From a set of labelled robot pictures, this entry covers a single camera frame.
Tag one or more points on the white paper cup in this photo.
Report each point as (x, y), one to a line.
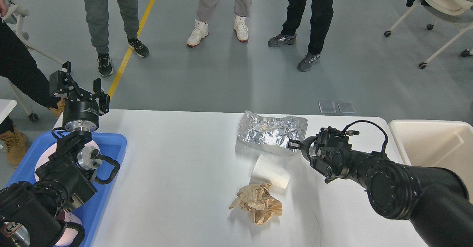
(269, 171)

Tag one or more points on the clear floor tile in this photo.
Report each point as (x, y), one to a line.
(327, 107)
(346, 107)

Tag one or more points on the brown paper ball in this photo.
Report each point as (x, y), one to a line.
(257, 200)

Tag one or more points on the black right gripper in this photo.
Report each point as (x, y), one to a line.
(308, 147)

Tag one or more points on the right clear floor tile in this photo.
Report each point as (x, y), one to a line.
(346, 107)

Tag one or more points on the white plastic bin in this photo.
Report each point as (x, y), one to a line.
(432, 143)

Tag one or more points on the person with tan boots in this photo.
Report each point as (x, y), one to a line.
(20, 68)

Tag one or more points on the aluminium foil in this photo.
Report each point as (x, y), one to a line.
(271, 134)

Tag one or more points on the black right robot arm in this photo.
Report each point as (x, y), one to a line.
(435, 200)

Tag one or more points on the white rolling chair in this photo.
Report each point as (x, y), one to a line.
(457, 12)

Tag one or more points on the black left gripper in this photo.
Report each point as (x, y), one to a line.
(78, 115)

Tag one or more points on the white side table corner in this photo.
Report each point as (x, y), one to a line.
(6, 106)

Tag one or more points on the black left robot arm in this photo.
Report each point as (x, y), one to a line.
(30, 211)

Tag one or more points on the left clear floor tile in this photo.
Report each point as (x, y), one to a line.
(327, 107)

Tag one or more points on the pink mug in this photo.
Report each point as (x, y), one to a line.
(69, 234)

